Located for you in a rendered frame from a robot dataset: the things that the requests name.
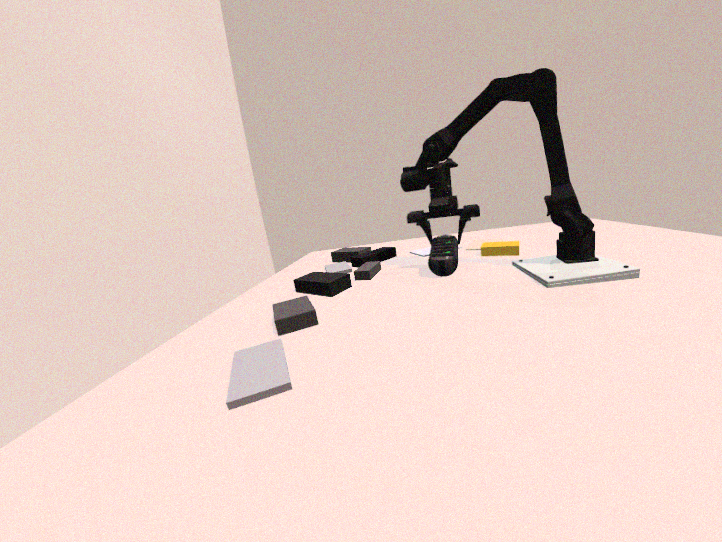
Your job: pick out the yellow flat block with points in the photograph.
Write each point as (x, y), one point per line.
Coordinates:
(497, 249)

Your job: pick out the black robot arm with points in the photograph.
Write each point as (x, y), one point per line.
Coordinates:
(576, 244)

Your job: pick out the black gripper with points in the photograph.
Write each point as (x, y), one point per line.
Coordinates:
(468, 212)

